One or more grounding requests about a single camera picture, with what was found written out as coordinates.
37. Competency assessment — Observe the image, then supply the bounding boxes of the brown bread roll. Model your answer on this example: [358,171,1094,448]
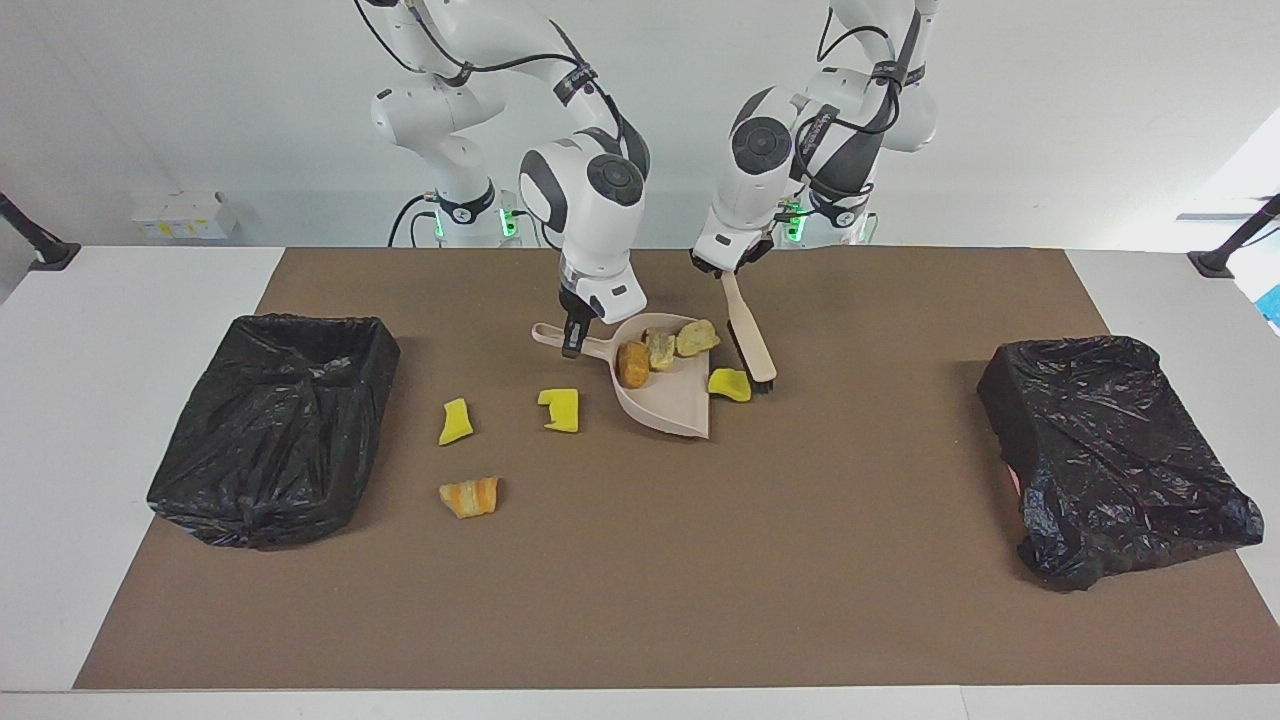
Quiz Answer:
[616,340,653,390]

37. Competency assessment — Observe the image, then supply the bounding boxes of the beige hand brush black bristles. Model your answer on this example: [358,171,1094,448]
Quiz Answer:
[720,270,779,394]

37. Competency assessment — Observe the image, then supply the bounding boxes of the beige plastic dustpan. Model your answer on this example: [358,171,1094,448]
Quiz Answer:
[531,313,723,439]

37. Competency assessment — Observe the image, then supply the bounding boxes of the black bag-lined trash bin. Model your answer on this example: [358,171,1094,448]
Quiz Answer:
[147,313,402,550]
[977,335,1266,593]

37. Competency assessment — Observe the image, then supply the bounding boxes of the striped orange croissant piece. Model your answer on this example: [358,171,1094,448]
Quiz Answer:
[438,476,501,520]

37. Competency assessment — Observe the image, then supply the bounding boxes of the brown table mat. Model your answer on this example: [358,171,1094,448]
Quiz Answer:
[73,247,1280,691]

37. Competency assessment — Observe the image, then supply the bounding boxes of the black base cable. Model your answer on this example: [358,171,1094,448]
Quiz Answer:
[388,193,441,248]

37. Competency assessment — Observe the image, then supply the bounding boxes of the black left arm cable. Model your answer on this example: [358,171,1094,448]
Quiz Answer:
[815,0,926,191]

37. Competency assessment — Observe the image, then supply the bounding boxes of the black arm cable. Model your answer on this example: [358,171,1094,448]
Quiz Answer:
[355,0,641,151]
[815,0,926,191]

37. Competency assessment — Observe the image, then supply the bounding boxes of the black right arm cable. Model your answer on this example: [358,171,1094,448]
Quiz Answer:
[355,0,641,151]

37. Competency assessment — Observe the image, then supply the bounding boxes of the white wall box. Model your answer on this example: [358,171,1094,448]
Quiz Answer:
[131,192,238,241]

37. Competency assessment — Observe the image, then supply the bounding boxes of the black camera stand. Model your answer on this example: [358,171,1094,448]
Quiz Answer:
[0,190,82,272]
[1188,193,1280,279]

